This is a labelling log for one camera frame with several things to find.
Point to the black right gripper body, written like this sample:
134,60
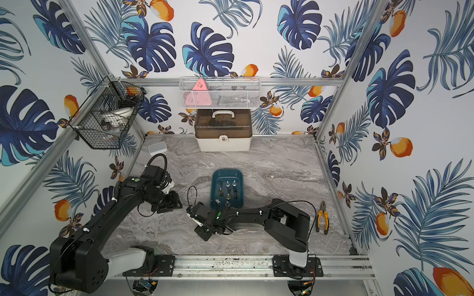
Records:
203,232

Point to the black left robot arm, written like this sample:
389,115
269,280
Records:
77,262

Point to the yellow handled pliers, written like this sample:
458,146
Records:
322,221

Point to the pink triangle sign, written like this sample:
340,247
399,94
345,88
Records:
199,96

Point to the small white box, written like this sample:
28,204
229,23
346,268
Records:
157,148

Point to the brown lid white toolbox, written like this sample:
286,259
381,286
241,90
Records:
220,130

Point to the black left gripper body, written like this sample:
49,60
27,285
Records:
169,200

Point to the white bowl in basket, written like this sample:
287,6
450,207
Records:
119,116

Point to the black wire basket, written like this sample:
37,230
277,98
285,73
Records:
107,96

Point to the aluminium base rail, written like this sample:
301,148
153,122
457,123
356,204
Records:
256,267

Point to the teal plastic storage box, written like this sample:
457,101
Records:
227,174

